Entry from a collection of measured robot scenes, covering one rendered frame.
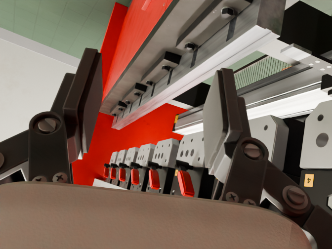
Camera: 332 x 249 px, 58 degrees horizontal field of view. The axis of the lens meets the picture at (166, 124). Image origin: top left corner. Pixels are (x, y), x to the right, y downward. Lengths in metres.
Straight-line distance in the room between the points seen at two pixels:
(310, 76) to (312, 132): 0.50
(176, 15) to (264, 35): 0.26
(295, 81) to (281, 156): 0.50
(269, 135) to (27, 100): 3.45
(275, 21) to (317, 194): 0.40
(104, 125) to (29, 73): 1.78
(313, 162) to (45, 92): 3.55
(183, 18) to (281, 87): 0.36
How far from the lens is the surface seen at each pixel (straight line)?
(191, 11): 0.80
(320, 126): 0.38
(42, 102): 3.76
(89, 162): 2.19
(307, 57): 0.66
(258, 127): 0.47
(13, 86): 3.77
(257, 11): 0.66
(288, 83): 0.94
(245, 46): 0.71
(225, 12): 0.70
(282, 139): 0.44
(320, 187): 0.36
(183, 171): 0.60
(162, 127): 2.33
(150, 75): 1.16
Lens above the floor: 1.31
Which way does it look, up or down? 12 degrees down
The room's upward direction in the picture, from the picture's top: 167 degrees counter-clockwise
